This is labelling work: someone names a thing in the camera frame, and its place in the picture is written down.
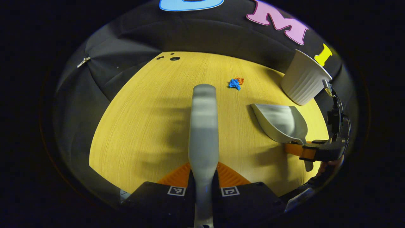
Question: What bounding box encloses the wooden desktop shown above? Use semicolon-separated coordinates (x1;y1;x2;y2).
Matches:
89;51;329;197

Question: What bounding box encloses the white plastic dustpan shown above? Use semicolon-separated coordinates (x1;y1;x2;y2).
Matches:
251;103;314;172

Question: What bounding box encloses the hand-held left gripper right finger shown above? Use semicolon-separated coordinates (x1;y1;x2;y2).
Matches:
212;162;287;228

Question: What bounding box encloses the small grey broom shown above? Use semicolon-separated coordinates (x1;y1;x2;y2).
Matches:
188;84;220;228

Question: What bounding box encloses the white ribbed garbage bin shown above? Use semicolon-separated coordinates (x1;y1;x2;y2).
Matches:
280;49;333;106

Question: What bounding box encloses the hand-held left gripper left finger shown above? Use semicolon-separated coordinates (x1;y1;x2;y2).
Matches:
121;162;195;228

